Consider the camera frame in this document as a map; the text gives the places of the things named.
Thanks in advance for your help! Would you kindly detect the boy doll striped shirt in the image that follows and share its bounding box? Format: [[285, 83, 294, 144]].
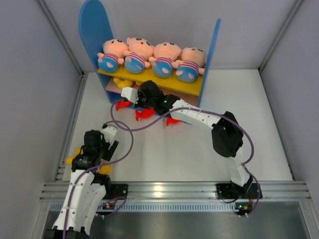
[[149, 42, 182, 78]]

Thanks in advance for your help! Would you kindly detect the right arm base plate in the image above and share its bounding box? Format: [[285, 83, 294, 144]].
[[216, 183, 263, 200]]

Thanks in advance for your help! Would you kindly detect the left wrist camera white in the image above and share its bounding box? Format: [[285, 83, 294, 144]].
[[102, 124, 117, 144]]

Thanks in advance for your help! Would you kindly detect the red shark plush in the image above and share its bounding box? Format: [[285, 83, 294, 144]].
[[135, 109, 155, 121], [115, 100, 132, 111], [166, 117, 180, 126]]

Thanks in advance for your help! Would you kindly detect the boy doll black hair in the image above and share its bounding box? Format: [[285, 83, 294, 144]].
[[123, 37, 154, 74]]

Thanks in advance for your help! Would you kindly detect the boy doll shelf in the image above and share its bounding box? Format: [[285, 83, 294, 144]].
[[97, 39, 129, 73], [175, 47, 207, 83]]

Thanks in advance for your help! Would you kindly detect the yellow plush striped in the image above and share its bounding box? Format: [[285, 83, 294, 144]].
[[65, 147, 112, 175]]

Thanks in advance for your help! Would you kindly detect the boy doll far right shelf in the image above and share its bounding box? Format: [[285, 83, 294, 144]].
[[175, 47, 207, 83]]

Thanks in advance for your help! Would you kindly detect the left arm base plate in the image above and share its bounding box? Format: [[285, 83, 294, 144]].
[[104, 183, 129, 200]]

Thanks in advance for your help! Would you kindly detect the aluminium rail frame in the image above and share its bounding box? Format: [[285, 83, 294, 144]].
[[39, 181, 312, 212]]

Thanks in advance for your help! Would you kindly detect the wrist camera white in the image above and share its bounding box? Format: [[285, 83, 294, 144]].
[[102, 124, 117, 144], [121, 87, 139, 104]]

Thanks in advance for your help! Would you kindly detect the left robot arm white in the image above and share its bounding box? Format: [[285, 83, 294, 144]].
[[43, 125, 118, 239]]

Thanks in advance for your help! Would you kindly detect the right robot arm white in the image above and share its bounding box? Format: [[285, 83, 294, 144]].
[[132, 80, 252, 198]]

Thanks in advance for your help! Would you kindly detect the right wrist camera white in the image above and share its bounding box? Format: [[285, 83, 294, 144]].
[[121, 87, 139, 104]]

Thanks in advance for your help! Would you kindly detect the yellow duck plush on shelf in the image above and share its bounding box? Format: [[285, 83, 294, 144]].
[[113, 77, 133, 89]]

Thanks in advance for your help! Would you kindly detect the red shark plush under shelf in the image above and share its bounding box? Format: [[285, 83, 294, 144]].
[[115, 100, 132, 111]]

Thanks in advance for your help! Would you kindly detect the boy doll far left shelf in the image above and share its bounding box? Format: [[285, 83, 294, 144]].
[[97, 39, 129, 73]]

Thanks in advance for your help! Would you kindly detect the blue wooden toy shelf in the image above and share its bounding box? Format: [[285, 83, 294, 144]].
[[78, 0, 221, 107]]

